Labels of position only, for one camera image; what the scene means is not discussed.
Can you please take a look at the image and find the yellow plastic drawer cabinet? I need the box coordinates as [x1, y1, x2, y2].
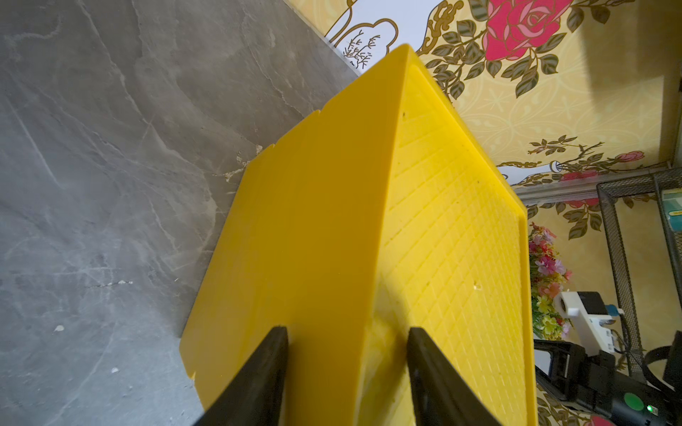
[179, 44, 537, 425]

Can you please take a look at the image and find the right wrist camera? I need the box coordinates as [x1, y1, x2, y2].
[553, 291, 624, 356]

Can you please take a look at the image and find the black wire mesh basket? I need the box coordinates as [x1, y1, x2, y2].
[597, 168, 681, 381]

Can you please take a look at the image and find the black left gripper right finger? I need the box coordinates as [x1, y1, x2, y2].
[407, 328, 499, 426]

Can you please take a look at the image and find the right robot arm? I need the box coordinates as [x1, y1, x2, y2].
[534, 331, 681, 425]

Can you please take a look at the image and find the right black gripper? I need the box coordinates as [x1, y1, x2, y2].
[534, 339, 616, 410]

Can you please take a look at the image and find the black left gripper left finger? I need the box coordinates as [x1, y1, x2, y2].
[195, 326, 289, 426]

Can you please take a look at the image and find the artificial flower bouquet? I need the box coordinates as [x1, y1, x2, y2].
[529, 223, 572, 341]

